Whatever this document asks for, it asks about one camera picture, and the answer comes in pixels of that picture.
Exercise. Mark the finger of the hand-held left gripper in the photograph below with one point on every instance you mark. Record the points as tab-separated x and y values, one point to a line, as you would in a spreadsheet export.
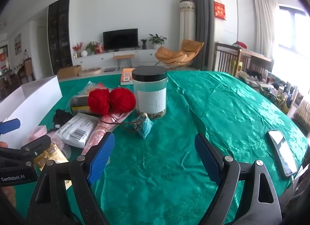
11	125
36	146

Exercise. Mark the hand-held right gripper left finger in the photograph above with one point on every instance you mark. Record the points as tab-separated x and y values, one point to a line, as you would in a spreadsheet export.
101	159

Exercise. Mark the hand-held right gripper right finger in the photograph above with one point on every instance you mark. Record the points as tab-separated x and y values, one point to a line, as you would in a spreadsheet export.
207	159

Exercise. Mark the pink soft packet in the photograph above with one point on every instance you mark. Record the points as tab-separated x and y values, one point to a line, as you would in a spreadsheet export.
38	133

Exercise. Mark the gold foil packet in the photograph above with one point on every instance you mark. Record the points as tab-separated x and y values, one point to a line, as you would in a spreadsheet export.
54	157

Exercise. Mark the pink roll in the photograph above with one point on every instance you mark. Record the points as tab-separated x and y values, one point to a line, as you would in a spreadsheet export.
101	125

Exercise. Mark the white storage box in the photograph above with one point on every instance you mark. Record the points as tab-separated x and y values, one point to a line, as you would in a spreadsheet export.
36	99

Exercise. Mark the black lace cloth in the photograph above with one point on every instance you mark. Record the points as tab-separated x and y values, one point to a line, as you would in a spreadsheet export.
61	118

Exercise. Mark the white barcode packet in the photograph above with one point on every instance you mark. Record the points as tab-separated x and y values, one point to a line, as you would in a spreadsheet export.
77	128

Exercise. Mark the teal fabric sachet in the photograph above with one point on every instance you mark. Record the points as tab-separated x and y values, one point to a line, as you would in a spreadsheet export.
145	128

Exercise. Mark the black packet with yellow label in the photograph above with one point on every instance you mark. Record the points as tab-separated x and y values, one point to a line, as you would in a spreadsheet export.
78	105

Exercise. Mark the red yarn ball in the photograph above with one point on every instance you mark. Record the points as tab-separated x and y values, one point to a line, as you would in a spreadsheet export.
123	99
98	100

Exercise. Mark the person's left hand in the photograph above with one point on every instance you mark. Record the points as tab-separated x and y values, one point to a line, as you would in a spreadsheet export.
7	196

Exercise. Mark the green tablecloth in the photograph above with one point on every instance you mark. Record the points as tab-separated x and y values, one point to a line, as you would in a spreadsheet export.
184	118

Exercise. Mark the wooden dining chair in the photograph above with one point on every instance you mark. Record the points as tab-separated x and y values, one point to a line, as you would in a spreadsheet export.
27	69

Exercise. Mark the smartphone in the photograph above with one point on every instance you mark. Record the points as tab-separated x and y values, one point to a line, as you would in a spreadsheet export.
282	152

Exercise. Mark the cardboard box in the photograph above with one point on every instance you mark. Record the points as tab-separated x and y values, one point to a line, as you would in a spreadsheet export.
69	71

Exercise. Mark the clear jar with black lid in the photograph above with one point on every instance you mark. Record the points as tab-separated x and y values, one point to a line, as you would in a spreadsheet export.
150	94

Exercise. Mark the orange book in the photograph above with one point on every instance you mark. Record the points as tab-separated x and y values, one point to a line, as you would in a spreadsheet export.
126	76

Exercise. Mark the round wooden tray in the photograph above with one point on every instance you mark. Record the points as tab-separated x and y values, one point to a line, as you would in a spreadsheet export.
91	71

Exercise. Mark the pile of assorted clutter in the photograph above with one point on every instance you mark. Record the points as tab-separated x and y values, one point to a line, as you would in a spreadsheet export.
278	89

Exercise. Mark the white tv cabinet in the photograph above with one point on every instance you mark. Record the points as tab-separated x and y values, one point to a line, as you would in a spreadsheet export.
101	59

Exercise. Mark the dark bookshelf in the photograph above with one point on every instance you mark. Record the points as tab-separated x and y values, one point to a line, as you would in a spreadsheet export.
59	36

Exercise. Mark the red flower arrangement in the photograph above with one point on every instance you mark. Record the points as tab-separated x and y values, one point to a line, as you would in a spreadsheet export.
77	47

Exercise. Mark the wooden slatted chair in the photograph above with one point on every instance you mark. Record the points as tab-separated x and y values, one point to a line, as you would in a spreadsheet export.
225	58

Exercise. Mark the wooden bench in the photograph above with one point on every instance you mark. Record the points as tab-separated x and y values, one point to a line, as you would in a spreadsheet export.
123	57

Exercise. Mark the orange lounge chair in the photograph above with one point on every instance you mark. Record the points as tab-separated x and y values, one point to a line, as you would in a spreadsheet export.
176	54

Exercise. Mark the potted plant with red box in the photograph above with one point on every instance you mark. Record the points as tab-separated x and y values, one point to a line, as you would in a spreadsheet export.
93	47

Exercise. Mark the black television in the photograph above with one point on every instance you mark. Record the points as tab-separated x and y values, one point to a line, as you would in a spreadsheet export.
120	39

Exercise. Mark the small potted plant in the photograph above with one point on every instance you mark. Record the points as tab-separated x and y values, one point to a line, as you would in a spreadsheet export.
144	43

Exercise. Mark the large leafy potted plant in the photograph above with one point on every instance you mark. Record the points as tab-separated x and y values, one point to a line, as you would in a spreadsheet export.
157	40

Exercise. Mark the grey curtain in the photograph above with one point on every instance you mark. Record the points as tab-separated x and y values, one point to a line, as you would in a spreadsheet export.
201	21

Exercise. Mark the covered tower air conditioner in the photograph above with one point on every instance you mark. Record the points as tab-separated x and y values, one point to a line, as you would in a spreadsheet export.
187	21

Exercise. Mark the white curtain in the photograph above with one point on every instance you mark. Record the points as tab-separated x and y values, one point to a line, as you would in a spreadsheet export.
265	26

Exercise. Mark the framed wall picture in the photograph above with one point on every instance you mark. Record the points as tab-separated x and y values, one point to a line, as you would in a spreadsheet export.
18	44

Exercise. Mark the red wall hanging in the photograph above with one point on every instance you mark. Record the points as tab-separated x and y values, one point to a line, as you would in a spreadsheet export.
220	9

